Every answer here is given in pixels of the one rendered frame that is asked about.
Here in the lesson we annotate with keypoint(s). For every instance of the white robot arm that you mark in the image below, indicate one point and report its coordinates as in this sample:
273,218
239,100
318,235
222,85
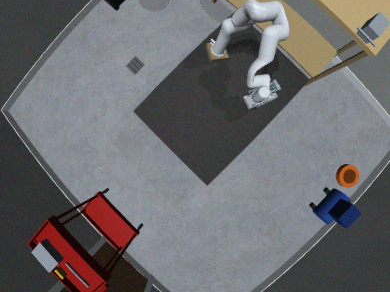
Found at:
249,12

